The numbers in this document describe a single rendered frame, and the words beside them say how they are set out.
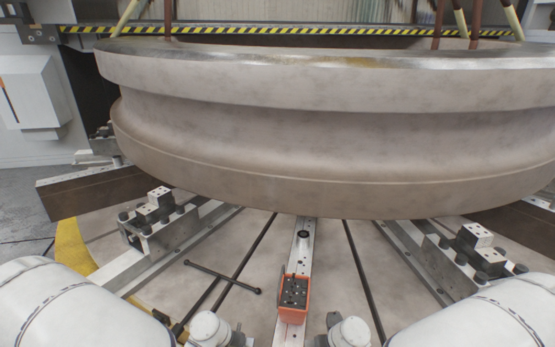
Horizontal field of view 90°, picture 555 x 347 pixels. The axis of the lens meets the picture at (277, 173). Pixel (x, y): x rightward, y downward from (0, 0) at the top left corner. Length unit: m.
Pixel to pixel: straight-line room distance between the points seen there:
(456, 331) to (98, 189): 2.97
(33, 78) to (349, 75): 3.91
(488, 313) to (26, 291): 0.60
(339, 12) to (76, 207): 4.09
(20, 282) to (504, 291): 0.68
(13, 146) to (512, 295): 5.50
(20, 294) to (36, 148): 4.91
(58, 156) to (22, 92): 1.09
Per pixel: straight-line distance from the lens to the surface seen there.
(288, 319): 1.42
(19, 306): 0.52
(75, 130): 5.06
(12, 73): 4.68
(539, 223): 3.02
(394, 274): 2.31
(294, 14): 4.50
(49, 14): 3.75
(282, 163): 1.70
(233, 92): 1.57
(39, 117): 4.72
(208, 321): 0.99
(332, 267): 2.22
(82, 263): 3.14
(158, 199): 2.13
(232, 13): 4.36
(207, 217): 2.50
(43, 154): 5.40
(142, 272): 2.27
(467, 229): 2.04
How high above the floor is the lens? 1.90
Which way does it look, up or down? 28 degrees down
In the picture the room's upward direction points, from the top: 1 degrees clockwise
